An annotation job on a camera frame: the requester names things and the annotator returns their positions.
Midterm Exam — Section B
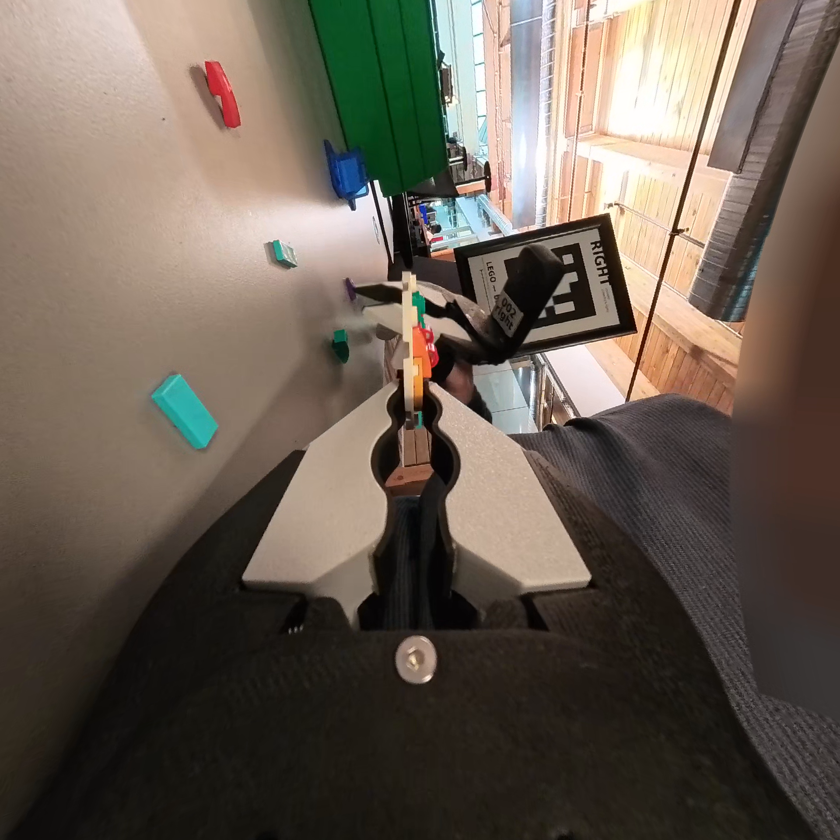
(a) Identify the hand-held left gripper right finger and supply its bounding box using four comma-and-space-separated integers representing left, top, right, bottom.
420, 381, 593, 629

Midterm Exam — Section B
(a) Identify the white lego model with coloured bricks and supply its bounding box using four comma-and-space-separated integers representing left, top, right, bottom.
395, 271, 439, 432

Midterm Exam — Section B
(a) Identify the person's right hand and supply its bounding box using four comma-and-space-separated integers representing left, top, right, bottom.
445, 362, 481, 403

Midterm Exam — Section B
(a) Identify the silver ventilation duct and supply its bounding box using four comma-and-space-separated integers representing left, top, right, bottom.
686, 0, 840, 324

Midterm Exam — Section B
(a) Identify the stack of green storage bins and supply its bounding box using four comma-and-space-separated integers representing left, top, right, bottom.
307, 0, 452, 198

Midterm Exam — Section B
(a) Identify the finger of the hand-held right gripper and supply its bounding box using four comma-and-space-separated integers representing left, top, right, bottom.
356, 280, 462, 317
363, 303, 476, 350

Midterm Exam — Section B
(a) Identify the red lego piece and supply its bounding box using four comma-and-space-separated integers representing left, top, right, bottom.
202, 59, 243, 130

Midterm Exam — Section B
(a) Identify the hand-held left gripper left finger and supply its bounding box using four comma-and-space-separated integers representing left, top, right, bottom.
241, 382, 403, 631

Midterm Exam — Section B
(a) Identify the long teal lego tile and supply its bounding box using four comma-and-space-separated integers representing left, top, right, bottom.
150, 373, 219, 452

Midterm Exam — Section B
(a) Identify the black framed marker sign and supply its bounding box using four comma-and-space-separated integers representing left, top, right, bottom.
453, 213, 639, 350

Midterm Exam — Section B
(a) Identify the blue lego piece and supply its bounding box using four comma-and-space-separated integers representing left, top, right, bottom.
323, 138, 369, 212

